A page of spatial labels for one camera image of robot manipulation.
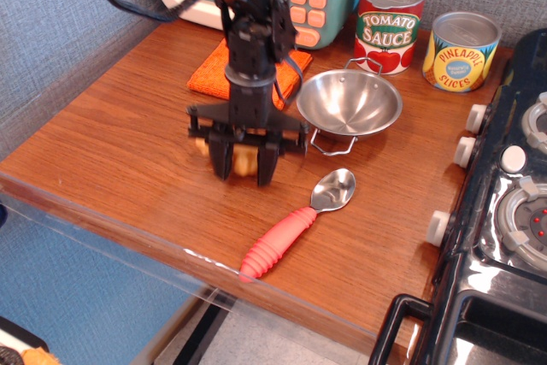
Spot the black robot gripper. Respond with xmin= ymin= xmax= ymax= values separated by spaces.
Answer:
xmin=187 ymin=78 xmax=309 ymax=186

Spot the toy chicken wing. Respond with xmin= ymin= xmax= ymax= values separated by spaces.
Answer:
xmin=195 ymin=138 xmax=258 ymax=177

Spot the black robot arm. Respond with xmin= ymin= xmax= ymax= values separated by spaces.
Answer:
xmin=183 ymin=0 xmax=309 ymax=186

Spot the orange red cloth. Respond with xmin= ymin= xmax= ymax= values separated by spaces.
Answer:
xmin=186 ymin=39 xmax=300 ymax=101

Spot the clear acrylic table guard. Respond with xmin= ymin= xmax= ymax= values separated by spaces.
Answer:
xmin=1 ymin=174 xmax=376 ymax=354

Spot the tomato sauce can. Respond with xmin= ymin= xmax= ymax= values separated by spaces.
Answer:
xmin=354 ymin=0 xmax=425 ymax=74

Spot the pineapple slices can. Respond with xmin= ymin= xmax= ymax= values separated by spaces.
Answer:
xmin=422 ymin=11 xmax=502 ymax=93

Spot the black toy stove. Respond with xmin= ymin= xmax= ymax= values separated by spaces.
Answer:
xmin=369 ymin=29 xmax=546 ymax=364

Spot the orange object at bottom left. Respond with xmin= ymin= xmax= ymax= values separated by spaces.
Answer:
xmin=21 ymin=348 xmax=61 ymax=365

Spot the black cable of robot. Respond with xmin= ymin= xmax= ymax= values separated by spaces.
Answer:
xmin=80 ymin=0 xmax=305 ymax=109

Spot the spoon with red handle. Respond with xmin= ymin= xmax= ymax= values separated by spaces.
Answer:
xmin=238 ymin=168 xmax=356 ymax=283

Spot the small steel bowl with handles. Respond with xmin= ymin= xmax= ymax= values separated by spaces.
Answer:
xmin=297 ymin=56 xmax=403 ymax=157

